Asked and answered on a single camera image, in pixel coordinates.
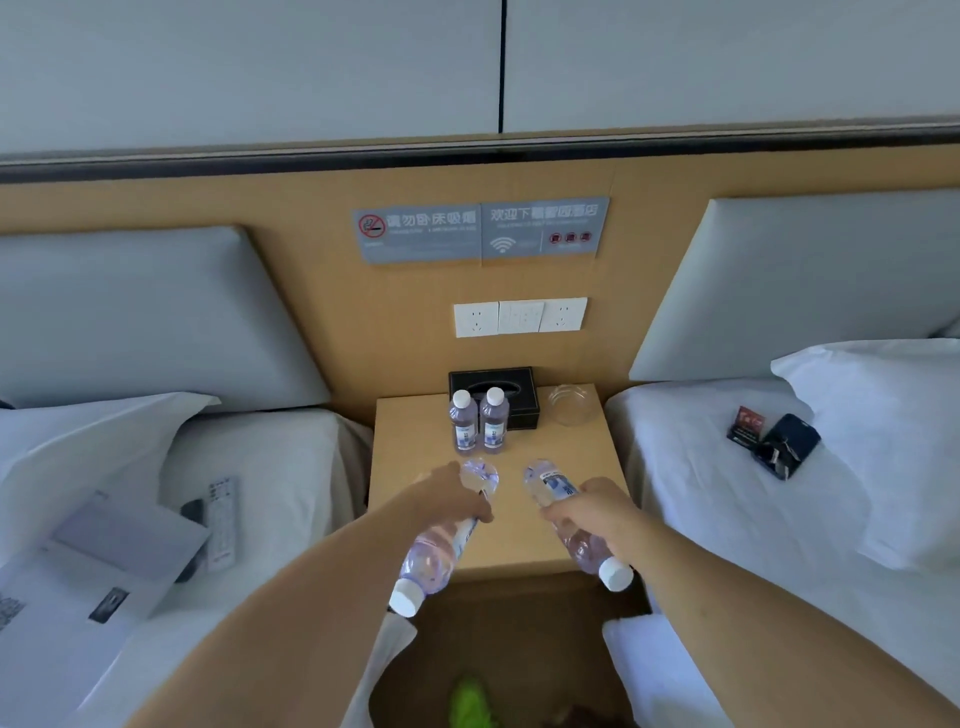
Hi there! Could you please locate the red cigarette pack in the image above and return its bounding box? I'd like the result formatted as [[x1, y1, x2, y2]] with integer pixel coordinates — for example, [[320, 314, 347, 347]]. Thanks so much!
[[725, 405, 767, 450]]

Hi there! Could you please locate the wooden headboard panel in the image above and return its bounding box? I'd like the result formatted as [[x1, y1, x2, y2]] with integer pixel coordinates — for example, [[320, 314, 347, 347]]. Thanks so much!
[[0, 142, 960, 427]]

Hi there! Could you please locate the person's right hand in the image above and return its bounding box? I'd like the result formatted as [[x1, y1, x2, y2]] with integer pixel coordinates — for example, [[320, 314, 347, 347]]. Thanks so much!
[[540, 477, 648, 555]]

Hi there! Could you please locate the grey padded headboard cushion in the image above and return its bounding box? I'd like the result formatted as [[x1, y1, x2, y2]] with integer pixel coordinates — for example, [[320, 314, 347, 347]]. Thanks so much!
[[0, 225, 333, 414], [627, 188, 960, 384]]

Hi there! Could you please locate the wooden nightstand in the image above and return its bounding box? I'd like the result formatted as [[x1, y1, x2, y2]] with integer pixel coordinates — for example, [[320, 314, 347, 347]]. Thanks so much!
[[366, 383, 633, 584]]

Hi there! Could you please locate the person's green shoe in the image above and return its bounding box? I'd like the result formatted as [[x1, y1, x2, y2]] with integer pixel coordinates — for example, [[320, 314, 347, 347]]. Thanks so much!
[[447, 674, 501, 728]]

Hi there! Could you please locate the white printed paper sheet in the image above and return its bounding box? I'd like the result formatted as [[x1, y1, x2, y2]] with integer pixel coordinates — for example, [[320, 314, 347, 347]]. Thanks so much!
[[0, 538, 175, 728]]

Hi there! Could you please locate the white light switch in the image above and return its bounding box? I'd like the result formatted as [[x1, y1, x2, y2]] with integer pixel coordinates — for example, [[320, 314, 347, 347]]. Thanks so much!
[[498, 300, 546, 336]]

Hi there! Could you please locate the grey card sheet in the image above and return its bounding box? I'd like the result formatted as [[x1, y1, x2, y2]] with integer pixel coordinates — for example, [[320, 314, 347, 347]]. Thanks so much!
[[51, 490, 212, 584]]

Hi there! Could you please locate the white remote control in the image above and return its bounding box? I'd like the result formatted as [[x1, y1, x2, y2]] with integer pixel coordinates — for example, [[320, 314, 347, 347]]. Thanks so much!
[[205, 476, 241, 573]]

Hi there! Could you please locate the grey no-smoking sign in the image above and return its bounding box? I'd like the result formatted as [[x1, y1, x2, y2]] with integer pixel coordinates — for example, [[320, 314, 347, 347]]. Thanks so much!
[[351, 205, 483, 265]]

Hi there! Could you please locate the black tissue box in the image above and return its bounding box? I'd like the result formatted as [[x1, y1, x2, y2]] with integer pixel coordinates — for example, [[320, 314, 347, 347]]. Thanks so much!
[[447, 366, 542, 432]]

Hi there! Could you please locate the person's left hand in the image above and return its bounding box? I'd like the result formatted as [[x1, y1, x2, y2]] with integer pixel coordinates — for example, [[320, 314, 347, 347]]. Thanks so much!
[[408, 461, 495, 538]]

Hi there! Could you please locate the person's left forearm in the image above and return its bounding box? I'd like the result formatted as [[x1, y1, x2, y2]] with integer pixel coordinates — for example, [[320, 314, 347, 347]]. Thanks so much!
[[126, 504, 455, 728]]

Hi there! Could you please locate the dark blue wallet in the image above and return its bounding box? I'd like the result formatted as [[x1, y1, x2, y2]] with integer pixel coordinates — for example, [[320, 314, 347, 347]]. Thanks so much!
[[751, 412, 822, 482]]

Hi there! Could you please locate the clear glass ashtray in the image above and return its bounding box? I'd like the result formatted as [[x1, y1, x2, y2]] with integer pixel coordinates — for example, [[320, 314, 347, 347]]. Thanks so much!
[[546, 384, 600, 428]]

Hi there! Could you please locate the clear plastic water bottle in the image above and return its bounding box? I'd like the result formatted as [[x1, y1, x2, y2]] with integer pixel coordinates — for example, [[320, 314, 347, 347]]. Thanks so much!
[[449, 389, 480, 456], [479, 386, 511, 456], [388, 458, 501, 619], [522, 459, 636, 594]]

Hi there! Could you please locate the person's right forearm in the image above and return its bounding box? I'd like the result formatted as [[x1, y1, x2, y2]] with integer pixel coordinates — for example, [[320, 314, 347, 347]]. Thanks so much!
[[606, 517, 960, 728]]

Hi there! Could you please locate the bunch of keys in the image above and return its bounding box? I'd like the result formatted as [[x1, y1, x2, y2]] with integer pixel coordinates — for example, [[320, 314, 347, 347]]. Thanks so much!
[[763, 438, 798, 479]]

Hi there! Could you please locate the white wall socket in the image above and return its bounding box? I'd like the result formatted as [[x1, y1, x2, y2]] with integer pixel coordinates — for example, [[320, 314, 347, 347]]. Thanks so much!
[[453, 301, 501, 339], [539, 297, 589, 334]]

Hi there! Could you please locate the black remote control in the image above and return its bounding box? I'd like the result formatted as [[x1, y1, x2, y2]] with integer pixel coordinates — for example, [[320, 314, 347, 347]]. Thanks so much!
[[174, 498, 209, 585]]

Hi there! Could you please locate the grey wifi sign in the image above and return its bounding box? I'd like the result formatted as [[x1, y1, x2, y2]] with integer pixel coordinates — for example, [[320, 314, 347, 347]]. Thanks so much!
[[480, 196, 611, 261]]

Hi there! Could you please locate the white pillow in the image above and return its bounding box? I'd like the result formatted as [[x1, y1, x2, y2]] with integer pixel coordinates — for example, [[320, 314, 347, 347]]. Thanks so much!
[[0, 391, 222, 565], [770, 338, 960, 573]]

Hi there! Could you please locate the white bed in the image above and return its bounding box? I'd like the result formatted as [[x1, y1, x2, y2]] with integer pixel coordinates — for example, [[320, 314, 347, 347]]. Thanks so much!
[[602, 375, 960, 728], [0, 407, 419, 728]]

